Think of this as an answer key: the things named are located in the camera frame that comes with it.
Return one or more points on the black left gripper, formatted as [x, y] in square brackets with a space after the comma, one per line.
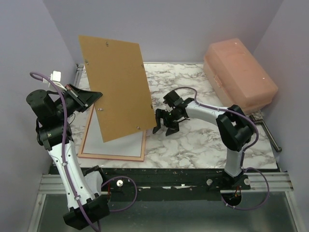
[83, 98]

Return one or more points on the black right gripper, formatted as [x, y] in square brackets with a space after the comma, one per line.
[172, 128]

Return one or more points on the brown cardboard backing board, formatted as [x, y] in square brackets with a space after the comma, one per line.
[116, 69]

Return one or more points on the landscape photo print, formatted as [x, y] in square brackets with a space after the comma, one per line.
[128, 146]

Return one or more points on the pink wooden picture frame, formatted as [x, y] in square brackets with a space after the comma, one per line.
[108, 157]

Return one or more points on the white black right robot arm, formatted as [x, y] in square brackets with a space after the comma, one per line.
[236, 130]

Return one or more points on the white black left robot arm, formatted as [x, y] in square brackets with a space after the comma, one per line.
[86, 204]

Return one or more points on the translucent pink plastic box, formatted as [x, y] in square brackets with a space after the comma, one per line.
[237, 77]

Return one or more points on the black metal table clamp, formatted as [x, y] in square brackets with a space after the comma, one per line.
[269, 135]

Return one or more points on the aluminium front rail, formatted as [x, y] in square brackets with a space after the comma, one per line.
[274, 182]

